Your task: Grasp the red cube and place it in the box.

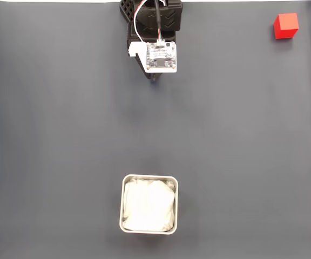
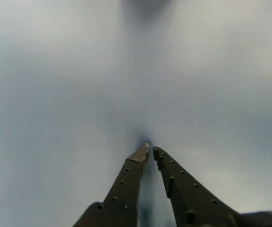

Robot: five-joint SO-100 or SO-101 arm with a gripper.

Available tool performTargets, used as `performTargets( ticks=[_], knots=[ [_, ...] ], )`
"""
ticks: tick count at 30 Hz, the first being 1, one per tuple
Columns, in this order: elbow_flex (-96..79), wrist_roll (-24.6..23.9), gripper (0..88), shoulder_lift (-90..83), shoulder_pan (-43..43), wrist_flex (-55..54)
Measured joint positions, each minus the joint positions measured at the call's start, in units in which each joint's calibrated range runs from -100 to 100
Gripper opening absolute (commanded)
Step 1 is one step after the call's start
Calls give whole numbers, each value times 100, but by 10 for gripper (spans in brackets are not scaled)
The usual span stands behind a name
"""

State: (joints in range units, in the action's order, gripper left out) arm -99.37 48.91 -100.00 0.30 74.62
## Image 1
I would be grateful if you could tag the red cube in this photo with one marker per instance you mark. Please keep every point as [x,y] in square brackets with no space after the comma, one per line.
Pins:
[286,27]

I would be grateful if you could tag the square metal box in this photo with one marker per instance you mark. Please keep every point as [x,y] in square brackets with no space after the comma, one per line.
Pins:
[121,205]

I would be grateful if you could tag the grey table mat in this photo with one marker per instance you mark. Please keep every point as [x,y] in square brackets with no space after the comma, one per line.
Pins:
[63,108]

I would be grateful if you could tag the white cloth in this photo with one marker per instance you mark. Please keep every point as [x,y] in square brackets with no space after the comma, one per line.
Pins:
[148,207]

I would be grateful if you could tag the camera board on white mount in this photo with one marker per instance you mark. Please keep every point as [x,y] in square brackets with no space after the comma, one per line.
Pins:
[161,54]

